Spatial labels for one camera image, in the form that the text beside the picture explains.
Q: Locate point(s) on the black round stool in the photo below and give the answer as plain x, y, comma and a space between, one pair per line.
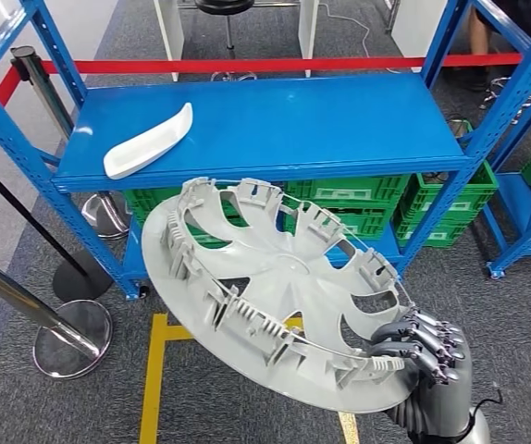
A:
223, 5

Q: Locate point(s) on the chrome barrier stanchion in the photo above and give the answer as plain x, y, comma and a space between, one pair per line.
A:
25, 61
73, 343

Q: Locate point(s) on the black barrier stanchion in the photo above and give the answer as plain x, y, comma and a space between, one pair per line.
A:
82, 279

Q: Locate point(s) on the steel frame table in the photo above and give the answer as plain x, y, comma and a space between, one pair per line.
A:
393, 15

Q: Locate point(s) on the white plastic trim part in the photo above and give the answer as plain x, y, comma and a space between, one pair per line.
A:
145, 150

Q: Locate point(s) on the white desk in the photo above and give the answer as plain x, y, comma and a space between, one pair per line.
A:
171, 30

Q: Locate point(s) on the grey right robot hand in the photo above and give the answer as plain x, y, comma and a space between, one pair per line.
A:
450, 392

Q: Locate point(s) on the white cabinet panel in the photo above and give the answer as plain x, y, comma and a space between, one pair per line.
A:
415, 30

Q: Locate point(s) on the grey plastic wheel cover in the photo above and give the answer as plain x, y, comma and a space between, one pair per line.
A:
270, 276

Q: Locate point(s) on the person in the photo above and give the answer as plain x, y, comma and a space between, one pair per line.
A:
480, 30

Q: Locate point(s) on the chrome stool base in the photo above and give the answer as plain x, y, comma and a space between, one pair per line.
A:
510, 101

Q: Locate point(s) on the blue metal shelf rack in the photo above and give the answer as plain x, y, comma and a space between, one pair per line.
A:
514, 202
270, 122

